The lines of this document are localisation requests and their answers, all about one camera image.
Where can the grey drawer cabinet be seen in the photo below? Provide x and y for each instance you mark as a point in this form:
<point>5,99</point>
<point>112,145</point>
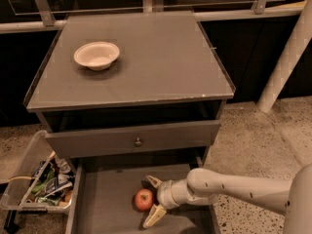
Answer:
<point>166,73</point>

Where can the grey open middle drawer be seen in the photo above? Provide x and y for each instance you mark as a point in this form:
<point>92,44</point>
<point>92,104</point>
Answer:
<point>103,200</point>

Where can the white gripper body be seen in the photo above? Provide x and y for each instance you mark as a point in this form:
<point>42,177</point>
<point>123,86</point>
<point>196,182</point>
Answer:
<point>165,194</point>

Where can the snack packets in bin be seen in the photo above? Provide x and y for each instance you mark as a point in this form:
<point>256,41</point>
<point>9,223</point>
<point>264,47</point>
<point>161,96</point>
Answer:
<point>52,183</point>

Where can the red apple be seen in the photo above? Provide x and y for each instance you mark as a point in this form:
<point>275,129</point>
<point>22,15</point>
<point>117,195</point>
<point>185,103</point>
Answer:
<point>144,200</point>

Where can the white paper bowl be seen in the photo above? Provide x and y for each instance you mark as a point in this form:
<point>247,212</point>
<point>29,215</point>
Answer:
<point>97,56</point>

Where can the grey top drawer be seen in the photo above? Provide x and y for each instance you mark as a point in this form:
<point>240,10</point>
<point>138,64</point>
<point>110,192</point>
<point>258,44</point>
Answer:
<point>122,140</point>

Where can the metal rail frame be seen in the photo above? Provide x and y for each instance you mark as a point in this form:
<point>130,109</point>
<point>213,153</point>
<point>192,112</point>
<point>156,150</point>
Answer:
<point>47,21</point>

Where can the clear plastic bin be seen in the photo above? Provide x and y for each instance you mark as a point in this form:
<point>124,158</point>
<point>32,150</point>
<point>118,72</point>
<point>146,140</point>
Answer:
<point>38,150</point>

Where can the round metal drawer knob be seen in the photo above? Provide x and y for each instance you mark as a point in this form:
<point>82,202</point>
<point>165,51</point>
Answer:
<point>138,142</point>

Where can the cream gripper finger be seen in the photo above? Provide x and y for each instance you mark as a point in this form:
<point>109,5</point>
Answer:
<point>154,181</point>
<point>155,214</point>

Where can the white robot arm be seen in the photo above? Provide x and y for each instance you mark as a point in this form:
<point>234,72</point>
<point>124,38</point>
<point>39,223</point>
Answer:
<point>292,199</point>

